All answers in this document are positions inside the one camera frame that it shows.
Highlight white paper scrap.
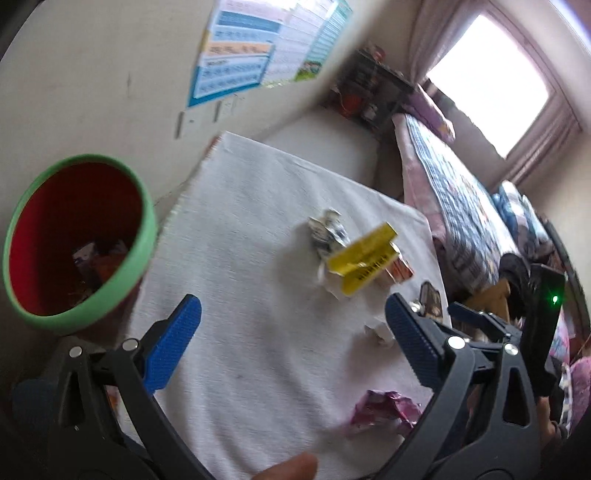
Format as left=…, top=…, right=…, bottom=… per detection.
left=365, top=323, right=396, bottom=347

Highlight dark metal shelf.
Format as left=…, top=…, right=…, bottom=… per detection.
left=335, top=46, right=414, bottom=136

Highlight pink bed sheet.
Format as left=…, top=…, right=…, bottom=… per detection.
left=392, top=113, right=444, bottom=250

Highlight white table cloth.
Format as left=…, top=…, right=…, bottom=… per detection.
left=108, top=131, right=451, bottom=480

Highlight white wrapper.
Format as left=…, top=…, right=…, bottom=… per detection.
left=308, top=209, right=348, bottom=260

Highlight bright window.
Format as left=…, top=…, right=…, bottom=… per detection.
left=425, top=14, right=551, bottom=158

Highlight purple snack wrapper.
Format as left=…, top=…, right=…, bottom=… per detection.
left=348, top=390, right=422, bottom=437

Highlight blue patterned pillow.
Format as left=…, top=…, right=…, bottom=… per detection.
left=492, top=180, right=553, bottom=256

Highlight blue fabric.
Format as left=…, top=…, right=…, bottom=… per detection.
left=11, top=378, right=62, bottom=440

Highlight blue chart wall poster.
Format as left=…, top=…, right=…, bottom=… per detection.
left=187, top=0, right=296, bottom=110

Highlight bed with plaid quilt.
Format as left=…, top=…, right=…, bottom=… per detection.
left=406, top=115, right=523, bottom=292

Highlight dark clothing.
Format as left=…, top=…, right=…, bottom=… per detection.
left=499, top=251, right=533, bottom=297

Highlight person's right hand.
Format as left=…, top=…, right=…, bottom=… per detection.
left=539, top=398, right=571, bottom=444

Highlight white chart wall poster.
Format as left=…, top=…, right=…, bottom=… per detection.
left=261, top=0, right=340, bottom=88

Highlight purple pillow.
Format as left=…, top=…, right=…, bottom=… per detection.
left=409, top=85, right=456, bottom=142

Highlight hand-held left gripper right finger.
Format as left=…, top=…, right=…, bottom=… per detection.
left=374, top=292, right=543, bottom=480

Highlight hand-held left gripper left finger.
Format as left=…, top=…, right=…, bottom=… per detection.
left=48, top=294, right=218, bottom=480

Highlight yellow packet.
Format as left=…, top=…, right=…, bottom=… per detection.
left=328, top=222, right=399, bottom=276
left=339, top=244, right=400, bottom=296

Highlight orange box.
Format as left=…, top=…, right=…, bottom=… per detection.
left=383, top=256, right=414, bottom=283

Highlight green wall poster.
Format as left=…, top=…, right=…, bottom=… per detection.
left=295, top=0, right=354, bottom=83

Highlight red bin with green rim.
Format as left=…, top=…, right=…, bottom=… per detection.
left=2, top=154, right=158, bottom=335

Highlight wooden chair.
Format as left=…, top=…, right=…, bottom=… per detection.
left=465, top=281, right=511, bottom=319

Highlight small dark packet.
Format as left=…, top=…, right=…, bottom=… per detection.
left=419, top=282, right=443, bottom=319

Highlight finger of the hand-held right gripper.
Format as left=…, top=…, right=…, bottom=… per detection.
left=448, top=302, right=525, bottom=345

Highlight orange snack wrapper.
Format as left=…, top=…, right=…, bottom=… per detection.
left=92, top=251, right=126, bottom=283

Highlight person's left hand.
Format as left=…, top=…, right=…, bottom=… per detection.
left=252, top=452, right=319, bottom=480

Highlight pale pink curtain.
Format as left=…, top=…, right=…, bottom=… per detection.
left=406, top=0, right=490, bottom=85
left=499, top=95, right=583, bottom=186

